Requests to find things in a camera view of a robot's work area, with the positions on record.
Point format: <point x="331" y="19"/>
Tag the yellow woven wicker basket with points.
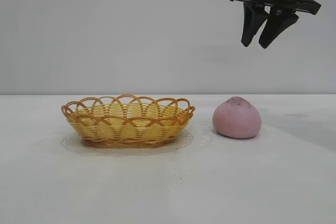
<point x="126" y="132"/>

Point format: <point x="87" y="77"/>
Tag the pink peach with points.
<point x="236" y="120"/>

